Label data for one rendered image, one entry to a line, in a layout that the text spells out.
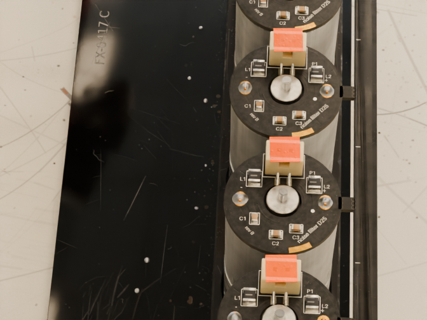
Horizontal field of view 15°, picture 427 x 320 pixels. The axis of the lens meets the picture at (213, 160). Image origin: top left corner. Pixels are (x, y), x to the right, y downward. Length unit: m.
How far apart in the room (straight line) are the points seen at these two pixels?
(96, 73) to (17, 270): 0.06
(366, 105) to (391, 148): 0.07
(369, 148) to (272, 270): 0.04
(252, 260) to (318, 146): 0.03
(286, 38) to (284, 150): 0.03
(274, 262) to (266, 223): 0.01
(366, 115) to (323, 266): 0.03
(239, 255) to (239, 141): 0.03
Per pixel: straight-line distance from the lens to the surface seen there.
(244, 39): 0.38
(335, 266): 0.38
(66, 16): 0.45
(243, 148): 0.36
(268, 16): 0.37
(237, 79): 0.36
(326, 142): 0.36
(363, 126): 0.35
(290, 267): 0.33
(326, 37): 0.38
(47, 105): 0.43
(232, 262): 0.36
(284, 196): 0.34
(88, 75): 0.42
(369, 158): 0.35
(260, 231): 0.34
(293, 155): 0.34
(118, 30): 0.43
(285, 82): 0.35
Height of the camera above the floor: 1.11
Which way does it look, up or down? 60 degrees down
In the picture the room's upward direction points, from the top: straight up
